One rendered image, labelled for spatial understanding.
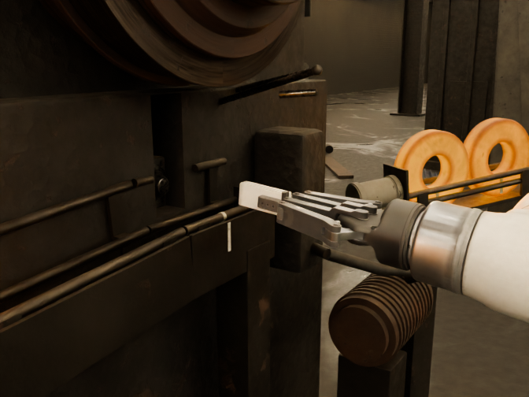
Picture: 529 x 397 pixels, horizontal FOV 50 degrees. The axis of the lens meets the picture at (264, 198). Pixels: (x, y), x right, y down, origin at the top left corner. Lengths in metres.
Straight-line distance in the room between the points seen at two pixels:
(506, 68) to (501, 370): 1.92
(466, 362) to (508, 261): 1.37
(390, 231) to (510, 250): 0.12
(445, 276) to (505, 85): 2.85
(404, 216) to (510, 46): 2.83
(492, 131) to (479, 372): 0.91
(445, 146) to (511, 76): 2.29
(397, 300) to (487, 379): 0.90
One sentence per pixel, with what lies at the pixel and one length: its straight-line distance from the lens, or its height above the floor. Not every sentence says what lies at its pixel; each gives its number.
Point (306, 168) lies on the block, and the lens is 0.91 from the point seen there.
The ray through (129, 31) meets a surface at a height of 0.94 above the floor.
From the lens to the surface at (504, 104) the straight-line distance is 3.41.
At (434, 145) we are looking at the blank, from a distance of 1.10.
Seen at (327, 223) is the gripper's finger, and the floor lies 0.74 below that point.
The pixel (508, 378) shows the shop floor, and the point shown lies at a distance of 1.88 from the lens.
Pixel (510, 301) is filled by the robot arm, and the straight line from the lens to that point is 0.58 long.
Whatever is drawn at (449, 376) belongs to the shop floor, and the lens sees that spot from 1.83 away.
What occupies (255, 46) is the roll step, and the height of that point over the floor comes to 0.93.
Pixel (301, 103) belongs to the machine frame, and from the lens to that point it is 1.09.
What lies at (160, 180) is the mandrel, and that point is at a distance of 0.81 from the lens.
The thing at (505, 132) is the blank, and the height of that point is 0.77.
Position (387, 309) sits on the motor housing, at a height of 0.52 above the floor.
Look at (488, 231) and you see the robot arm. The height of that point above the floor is 0.75.
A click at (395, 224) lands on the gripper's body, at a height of 0.75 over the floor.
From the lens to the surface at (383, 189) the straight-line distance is 1.04.
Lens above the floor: 0.92
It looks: 14 degrees down
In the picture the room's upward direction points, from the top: straight up
